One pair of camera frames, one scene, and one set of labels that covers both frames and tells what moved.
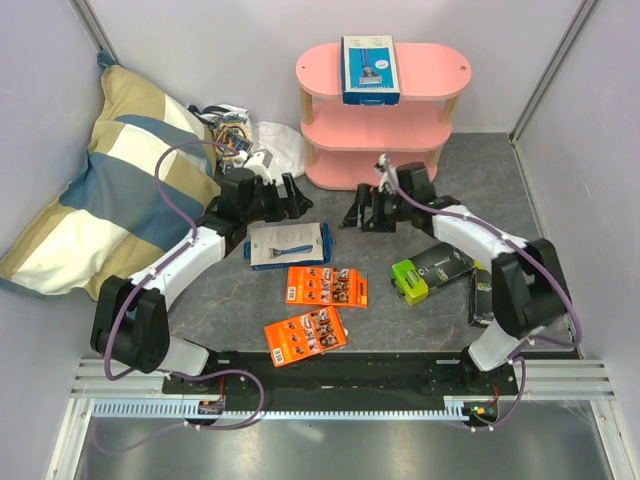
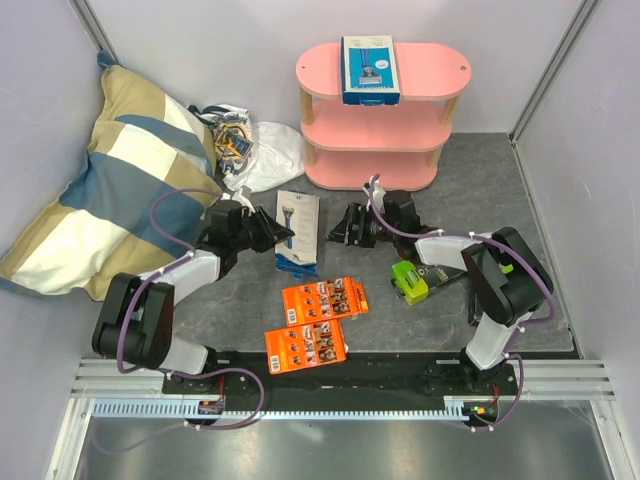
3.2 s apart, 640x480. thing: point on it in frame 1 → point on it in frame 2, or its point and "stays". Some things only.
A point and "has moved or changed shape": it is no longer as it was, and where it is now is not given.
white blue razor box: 279,245 has moved or changed shape
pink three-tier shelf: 344,144 stays
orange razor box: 327,287 has moved or changed shape
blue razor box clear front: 370,75 stays
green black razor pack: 412,278 stays
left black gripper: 297,204 → 277,231
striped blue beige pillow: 147,168 stays
